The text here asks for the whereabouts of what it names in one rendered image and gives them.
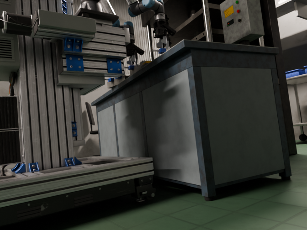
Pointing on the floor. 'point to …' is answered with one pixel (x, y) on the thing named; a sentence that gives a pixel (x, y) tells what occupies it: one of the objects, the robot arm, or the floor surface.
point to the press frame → (272, 29)
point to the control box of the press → (241, 21)
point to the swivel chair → (91, 118)
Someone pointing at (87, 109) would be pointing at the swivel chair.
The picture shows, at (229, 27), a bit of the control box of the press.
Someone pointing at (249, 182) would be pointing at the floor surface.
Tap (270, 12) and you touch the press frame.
